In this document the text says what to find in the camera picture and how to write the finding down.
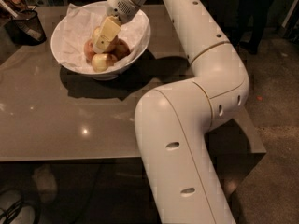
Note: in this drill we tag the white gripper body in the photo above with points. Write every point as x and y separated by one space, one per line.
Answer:
120 6

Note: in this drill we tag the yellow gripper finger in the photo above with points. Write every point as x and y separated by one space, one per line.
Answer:
112 23

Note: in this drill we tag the yellow-red apple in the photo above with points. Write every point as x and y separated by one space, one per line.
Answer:
104 40

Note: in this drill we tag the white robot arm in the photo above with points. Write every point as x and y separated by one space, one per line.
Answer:
171 121

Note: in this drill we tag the right red apple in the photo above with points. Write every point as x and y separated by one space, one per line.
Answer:
122 50

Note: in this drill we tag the red apple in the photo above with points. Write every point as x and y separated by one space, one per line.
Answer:
88 50
122 50

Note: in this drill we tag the white bowl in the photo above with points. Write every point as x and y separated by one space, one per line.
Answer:
65 38

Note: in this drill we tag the left red apple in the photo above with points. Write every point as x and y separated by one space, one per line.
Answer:
88 50

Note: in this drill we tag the front yellow apple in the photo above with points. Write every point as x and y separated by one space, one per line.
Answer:
101 62

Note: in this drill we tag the white paper liner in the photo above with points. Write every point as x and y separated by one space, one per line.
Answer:
78 25

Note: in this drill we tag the person in dark clothes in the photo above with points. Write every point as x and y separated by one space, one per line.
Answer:
258 10

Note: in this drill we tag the white robot base with cables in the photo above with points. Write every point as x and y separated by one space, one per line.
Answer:
15 209

